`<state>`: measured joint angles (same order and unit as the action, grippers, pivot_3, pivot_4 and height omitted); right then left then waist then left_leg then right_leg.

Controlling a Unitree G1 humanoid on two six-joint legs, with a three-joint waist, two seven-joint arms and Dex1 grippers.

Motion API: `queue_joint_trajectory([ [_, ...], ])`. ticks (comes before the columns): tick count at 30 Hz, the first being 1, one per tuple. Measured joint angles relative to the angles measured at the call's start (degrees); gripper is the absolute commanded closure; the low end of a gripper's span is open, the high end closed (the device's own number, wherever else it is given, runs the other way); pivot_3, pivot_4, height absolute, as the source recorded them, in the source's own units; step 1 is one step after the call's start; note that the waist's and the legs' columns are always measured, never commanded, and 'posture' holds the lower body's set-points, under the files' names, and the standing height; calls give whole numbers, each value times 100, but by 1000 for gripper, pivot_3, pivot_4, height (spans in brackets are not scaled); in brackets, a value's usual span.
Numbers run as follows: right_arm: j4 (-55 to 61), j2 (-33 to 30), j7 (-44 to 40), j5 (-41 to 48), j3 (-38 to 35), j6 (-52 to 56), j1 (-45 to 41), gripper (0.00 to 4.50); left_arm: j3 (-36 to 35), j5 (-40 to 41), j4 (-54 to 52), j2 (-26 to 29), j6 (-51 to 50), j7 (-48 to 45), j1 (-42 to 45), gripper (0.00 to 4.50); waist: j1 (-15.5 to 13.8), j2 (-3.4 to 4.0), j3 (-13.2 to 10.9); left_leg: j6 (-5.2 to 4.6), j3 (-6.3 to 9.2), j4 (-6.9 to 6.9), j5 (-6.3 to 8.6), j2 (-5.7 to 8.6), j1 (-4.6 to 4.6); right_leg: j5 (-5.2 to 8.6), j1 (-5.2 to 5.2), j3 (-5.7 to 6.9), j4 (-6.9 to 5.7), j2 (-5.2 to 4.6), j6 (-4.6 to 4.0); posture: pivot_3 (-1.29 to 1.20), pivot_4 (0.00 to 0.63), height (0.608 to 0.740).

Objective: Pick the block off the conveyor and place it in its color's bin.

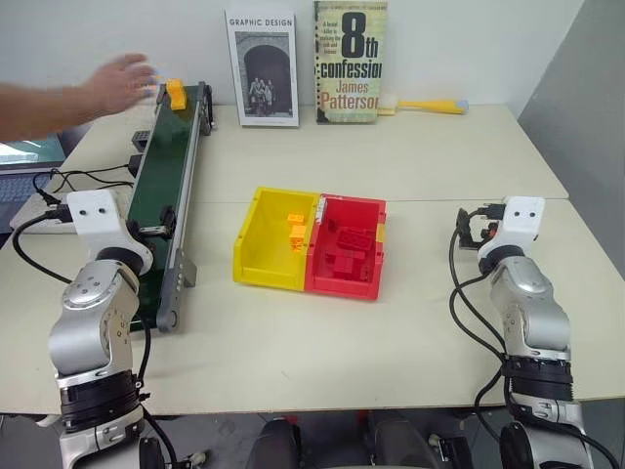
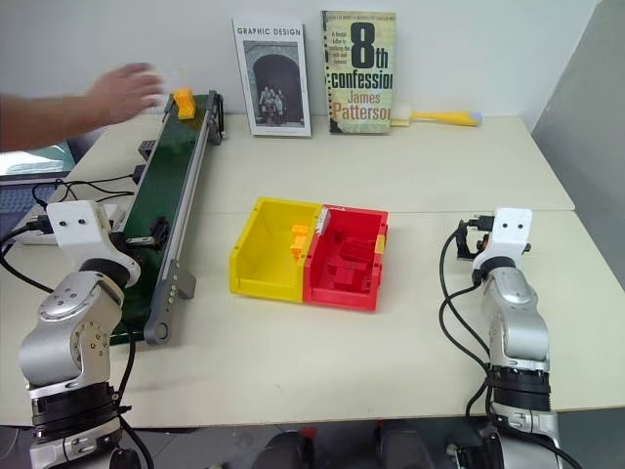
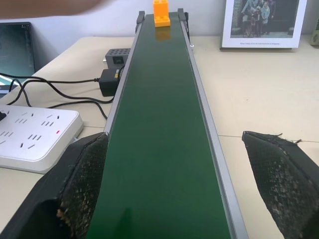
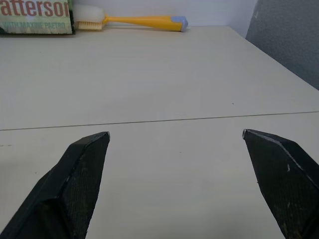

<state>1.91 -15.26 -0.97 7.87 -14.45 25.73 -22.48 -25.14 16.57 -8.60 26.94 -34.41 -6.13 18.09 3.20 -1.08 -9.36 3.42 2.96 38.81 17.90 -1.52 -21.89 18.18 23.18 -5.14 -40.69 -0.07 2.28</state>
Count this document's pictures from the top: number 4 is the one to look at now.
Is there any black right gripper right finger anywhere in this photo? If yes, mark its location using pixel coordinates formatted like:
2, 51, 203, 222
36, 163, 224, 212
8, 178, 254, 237
242, 128, 319, 239

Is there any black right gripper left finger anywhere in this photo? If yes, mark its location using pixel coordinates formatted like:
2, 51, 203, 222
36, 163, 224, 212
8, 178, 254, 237
0, 131, 111, 239

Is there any paperback book with red lettering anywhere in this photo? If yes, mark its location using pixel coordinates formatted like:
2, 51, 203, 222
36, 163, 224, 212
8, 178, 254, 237
0, 0, 77, 35

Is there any yellow handled scrub brush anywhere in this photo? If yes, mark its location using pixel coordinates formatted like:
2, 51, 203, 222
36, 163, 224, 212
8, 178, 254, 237
73, 4, 189, 33

